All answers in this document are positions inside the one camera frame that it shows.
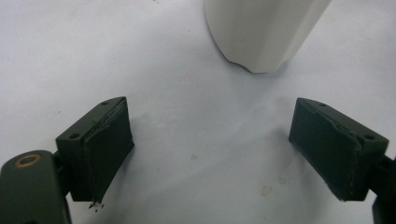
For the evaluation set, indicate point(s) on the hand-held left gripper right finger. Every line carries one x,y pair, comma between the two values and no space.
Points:
336,152

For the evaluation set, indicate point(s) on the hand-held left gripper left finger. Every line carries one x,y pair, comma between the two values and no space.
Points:
99,149

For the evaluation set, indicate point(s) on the white bottle with blue pump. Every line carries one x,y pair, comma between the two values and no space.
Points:
261,31

